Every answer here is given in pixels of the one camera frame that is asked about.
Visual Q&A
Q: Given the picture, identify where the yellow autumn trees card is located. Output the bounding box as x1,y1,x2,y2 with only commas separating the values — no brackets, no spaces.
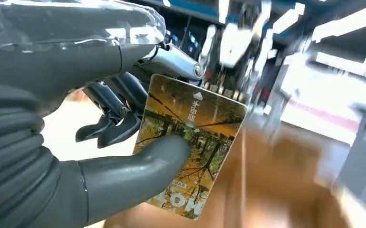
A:
132,73,249,221

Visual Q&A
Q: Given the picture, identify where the wooden card box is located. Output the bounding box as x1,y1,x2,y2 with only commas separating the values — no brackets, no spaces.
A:
103,124,352,228

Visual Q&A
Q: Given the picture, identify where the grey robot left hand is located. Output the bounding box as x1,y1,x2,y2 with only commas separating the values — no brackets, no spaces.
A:
0,0,204,227

